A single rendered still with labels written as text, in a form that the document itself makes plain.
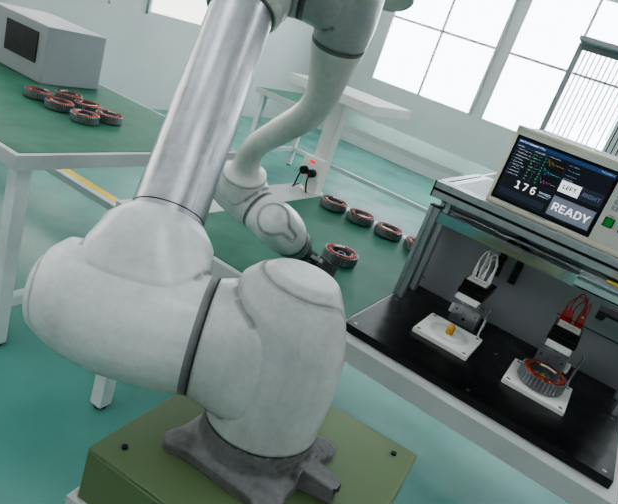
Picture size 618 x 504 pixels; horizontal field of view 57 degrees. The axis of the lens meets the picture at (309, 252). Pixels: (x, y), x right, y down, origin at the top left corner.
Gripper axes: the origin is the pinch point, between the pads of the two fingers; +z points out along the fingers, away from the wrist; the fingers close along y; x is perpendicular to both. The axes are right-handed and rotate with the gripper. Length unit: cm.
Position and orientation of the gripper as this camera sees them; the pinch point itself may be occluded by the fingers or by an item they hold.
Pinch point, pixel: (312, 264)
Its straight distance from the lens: 164.3
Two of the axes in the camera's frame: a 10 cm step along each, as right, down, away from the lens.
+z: 2.2, 2.7, 9.4
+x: 4.9, -8.6, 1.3
